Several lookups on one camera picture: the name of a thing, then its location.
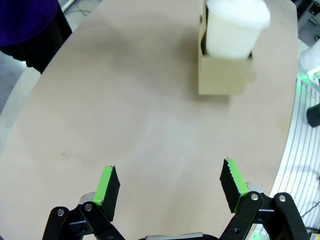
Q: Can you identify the brown cardboard cup carrier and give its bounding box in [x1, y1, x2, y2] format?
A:
[197, 0, 257, 96]

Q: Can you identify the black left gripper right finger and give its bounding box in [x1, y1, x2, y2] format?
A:
[218, 157, 310, 240]

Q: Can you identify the person in purple jacket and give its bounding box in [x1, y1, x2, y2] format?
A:
[0, 0, 60, 48]

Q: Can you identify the black round object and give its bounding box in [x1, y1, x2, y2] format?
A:
[305, 103, 320, 128]

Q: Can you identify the aluminium rail platform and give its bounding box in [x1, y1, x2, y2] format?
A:
[269, 74, 320, 240]

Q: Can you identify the white paper cup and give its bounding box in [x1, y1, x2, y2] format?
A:
[205, 11, 262, 60]

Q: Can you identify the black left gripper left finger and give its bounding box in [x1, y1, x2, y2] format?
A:
[43, 164, 126, 240]

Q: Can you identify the aluminium profile frame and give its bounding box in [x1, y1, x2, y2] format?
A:
[296, 0, 320, 42]

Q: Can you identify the person in purple shirt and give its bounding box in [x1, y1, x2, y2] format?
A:
[0, 3, 73, 75]

